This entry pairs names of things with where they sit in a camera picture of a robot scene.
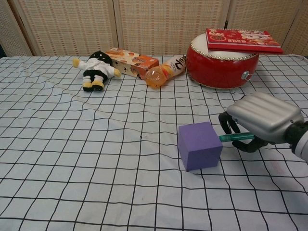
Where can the orange snack box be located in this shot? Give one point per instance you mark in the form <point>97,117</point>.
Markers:
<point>134,63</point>

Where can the purple foam cube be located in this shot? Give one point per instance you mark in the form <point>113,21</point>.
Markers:
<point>198,146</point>

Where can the red 2025 desk calendar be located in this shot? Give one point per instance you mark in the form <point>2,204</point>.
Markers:
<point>240,41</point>

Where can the orange drink bottle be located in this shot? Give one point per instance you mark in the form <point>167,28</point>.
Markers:
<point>166,71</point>

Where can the white black grid tablecloth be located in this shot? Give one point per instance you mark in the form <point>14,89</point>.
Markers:
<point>96,168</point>

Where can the red drum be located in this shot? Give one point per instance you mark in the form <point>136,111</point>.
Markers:
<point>221,68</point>

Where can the beige woven folding screen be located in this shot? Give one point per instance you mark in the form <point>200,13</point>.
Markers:
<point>149,24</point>

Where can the black white plush doll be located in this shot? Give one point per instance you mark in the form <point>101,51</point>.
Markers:
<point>96,69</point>

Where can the green marker pen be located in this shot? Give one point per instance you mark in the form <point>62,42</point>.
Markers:
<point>235,137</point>

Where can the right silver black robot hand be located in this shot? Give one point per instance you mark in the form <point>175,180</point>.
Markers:
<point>262,118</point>

